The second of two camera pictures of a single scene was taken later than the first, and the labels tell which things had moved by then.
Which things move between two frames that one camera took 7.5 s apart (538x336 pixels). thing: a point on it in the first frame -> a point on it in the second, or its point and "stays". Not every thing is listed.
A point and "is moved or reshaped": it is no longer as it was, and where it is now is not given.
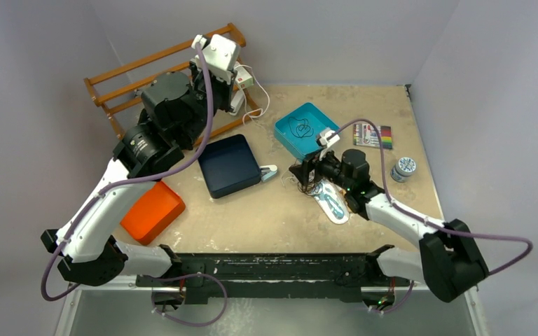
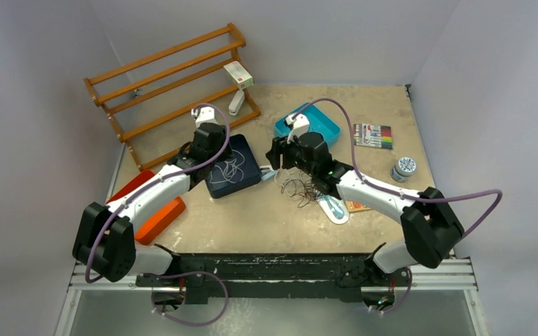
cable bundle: (313, 188) is moved or reshaped
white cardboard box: (244, 79) stays
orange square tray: (153, 215) stays
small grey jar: (404, 168) stays
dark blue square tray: (228, 165) stays
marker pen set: (367, 135) stays
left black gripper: (226, 89) -> (225, 155)
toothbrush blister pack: (333, 200) stays
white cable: (246, 114) -> (232, 172)
